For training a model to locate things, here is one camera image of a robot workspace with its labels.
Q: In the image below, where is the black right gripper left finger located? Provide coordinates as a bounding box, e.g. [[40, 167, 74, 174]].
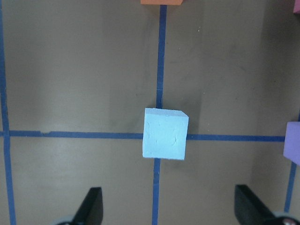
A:
[[72, 187, 103, 225]]

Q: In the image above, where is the pink block right front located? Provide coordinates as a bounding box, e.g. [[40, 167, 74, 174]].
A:
[[293, 0, 300, 14]]

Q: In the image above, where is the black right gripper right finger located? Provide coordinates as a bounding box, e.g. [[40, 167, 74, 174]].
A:
[[234, 185, 284, 225]]

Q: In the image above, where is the purple block near teal tray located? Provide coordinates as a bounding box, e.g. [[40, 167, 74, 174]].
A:
[[283, 122, 300, 165]]

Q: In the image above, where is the orange block front row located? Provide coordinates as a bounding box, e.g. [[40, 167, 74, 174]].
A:
[[140, 0, 184, 5]]

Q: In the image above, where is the light blue block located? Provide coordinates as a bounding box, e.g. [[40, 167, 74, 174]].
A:
[[142, 108, 189, 160]]

